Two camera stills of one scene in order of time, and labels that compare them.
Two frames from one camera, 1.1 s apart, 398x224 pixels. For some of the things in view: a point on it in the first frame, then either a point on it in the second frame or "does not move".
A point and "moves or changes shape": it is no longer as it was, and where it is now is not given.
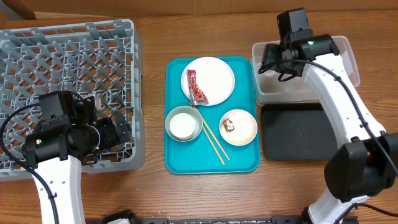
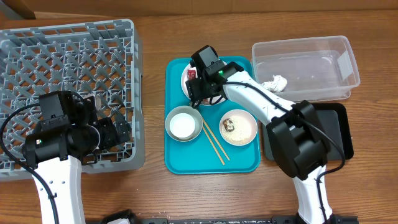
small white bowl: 238,127 does not move
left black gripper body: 116,133 does not move
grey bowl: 184,123 does not move
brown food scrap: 226,123 does not move
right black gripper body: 273,60 to 196,90
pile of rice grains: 240,141 moves or changes shape
